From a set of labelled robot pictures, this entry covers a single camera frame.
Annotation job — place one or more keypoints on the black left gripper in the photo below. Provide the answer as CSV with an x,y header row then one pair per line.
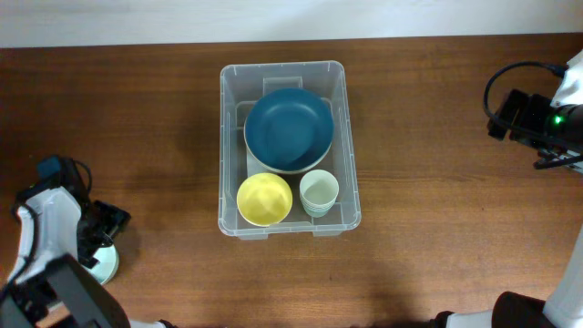
x,y
115,218

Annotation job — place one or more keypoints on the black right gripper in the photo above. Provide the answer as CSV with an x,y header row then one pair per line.
x,y
531,108

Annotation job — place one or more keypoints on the light teal plastic bowl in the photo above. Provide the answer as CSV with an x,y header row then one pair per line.
x,y
107,264

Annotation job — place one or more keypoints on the yellow plastic bowl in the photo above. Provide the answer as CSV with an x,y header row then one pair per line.
x,y
264,199

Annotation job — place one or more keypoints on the beige plastic bowl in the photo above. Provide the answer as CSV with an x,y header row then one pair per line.
x,y
319,161

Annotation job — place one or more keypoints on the dark blue bowl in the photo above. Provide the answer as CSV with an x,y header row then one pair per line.
x,y
290,107

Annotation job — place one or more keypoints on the green plastic cup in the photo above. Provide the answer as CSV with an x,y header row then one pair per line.
x,y
317,213

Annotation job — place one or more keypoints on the cream plastic cup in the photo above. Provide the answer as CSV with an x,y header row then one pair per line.
x,y
319,188

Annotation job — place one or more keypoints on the grey plastic cup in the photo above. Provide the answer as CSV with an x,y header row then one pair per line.
x,y
306,202

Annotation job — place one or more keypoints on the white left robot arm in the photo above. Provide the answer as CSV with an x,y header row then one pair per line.
x,y
47,273

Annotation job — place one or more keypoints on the clear plastic storage bin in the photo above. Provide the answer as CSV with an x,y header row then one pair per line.
x,y
241,86

